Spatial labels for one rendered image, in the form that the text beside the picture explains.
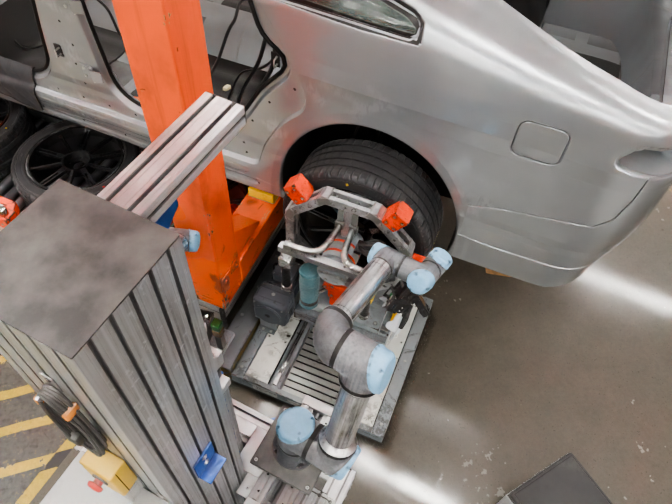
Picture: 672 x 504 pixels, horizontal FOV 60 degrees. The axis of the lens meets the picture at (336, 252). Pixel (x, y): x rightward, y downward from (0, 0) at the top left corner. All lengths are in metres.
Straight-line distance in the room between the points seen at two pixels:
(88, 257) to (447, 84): 1.37
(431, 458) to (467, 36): 1.89
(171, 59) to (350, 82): 0.69
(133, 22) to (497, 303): 2.45
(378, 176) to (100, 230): 1.42
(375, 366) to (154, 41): 1.02
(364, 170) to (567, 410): 1.68
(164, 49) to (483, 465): 2.27
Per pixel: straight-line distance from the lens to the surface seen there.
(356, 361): 1.49
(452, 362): 3.17
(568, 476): 2.74
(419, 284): 1.76
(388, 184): 2.22
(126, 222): 0.99
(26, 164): 3.51
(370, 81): 2.09
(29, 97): 3.32
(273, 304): 2.77
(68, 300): 0.93
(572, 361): 3.38
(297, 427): 1.83
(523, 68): 1.97
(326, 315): 1.56
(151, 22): 1.66
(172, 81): 1.74
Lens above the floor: 2.76
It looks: 53 degrees down
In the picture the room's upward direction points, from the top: 4 degrees clockwise
